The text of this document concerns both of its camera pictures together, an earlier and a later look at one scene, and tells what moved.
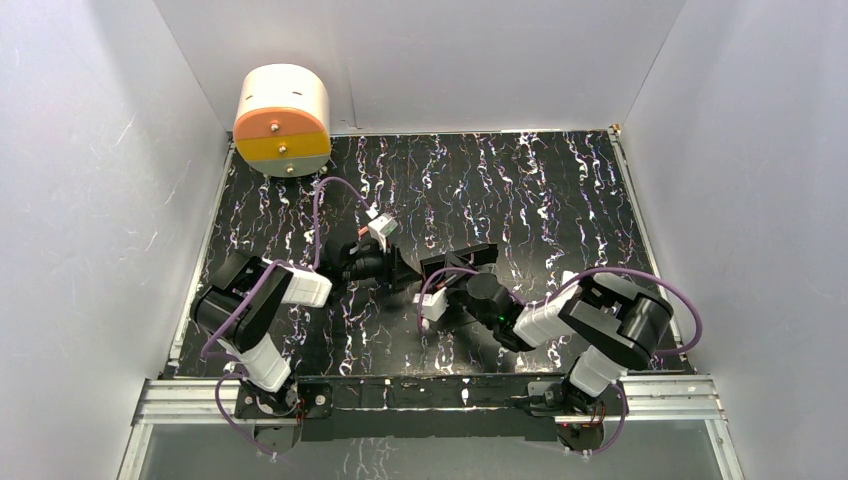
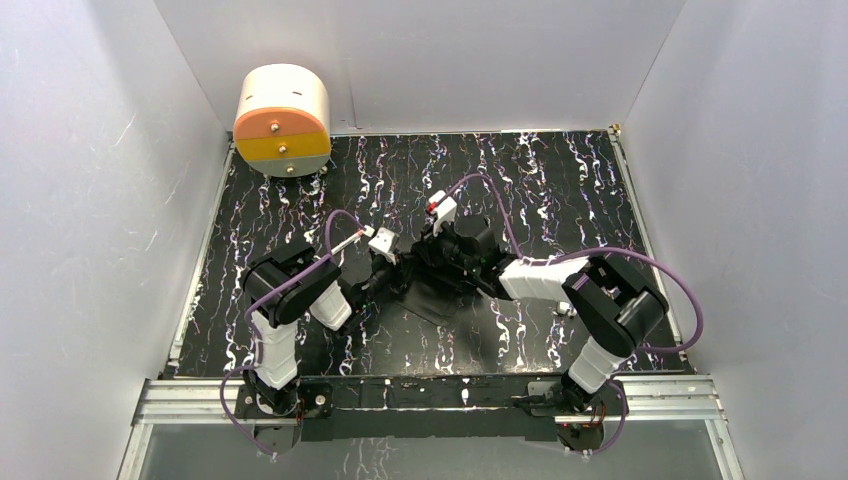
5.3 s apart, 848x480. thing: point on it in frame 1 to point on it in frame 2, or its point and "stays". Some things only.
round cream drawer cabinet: x=282 y=120 stays
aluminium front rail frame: x=691 y=400 stays
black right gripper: x=451 y=289 to x=427 y=247
